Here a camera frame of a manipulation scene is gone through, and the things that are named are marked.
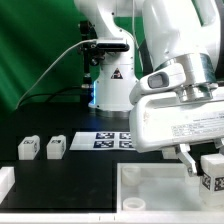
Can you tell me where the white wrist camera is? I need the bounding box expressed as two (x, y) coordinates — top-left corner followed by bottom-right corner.
(129, 63), (186, 105)

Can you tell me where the white left obstacle block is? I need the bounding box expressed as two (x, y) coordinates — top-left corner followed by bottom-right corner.
(0, 167), (15, 204)

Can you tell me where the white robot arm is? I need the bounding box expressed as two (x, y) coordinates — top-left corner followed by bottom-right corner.
(74, 0), (224, 176)

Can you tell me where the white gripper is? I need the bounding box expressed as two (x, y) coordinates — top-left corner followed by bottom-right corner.
(129, 89), (224, 177)

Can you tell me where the white marker sheet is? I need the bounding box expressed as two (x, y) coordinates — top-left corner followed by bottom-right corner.
(70, 131), (133, 151)

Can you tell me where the white square table top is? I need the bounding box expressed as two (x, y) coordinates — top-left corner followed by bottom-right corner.
(115, 162), (224, 224)

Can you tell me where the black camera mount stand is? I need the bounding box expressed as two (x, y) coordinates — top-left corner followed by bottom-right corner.
(79, 20), (104, 104)

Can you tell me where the black cable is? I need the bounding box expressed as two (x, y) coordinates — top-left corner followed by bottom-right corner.
(16, 85), (84, 109)

